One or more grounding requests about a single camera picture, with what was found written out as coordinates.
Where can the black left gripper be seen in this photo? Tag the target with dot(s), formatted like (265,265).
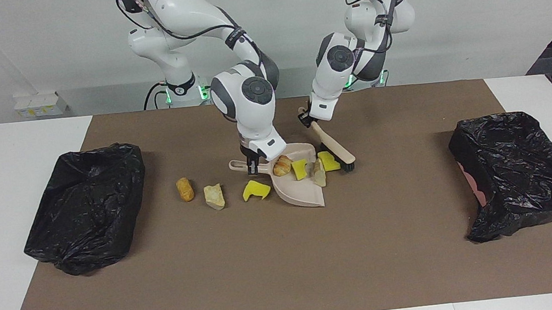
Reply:
(305,117)

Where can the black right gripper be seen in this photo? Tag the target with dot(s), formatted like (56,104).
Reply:
(250,153)

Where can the notched yellow sponge piece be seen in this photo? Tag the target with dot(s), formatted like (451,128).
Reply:
(255,191)

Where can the striped orange foam roll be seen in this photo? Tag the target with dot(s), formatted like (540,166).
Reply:
(319,173)
(282,166)

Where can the beige brush with black bristles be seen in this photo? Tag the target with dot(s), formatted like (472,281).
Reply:
(336,149)

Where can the small yellow sponge piece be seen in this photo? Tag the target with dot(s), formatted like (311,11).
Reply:
(300,169)

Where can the beige stone-like foam chunk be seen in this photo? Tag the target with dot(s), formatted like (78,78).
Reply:
(214,196)

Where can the yellow green-backed sponge piece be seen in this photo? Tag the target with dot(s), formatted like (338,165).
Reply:
(330,161)

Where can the beige plastic dustpan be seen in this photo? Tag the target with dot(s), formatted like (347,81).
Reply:
(295,193)

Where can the brown cork-like cylinder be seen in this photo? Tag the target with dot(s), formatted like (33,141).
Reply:
(184,189)

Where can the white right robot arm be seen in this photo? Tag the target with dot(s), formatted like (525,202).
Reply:
(252,117)

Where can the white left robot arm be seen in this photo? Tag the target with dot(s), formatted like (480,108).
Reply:
(330,84)

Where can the black trash bag lined bin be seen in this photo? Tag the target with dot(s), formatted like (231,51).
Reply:
(83,209)

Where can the pink plastic bin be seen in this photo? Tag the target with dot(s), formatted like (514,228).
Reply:
(475,184)

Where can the black trash bag over pink bin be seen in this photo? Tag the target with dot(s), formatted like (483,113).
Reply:
(520,172)

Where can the brown paper table mat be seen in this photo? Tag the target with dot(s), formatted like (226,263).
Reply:
(288,285)

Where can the white power strip box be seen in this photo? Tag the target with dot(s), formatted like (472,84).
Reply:
(38,104)

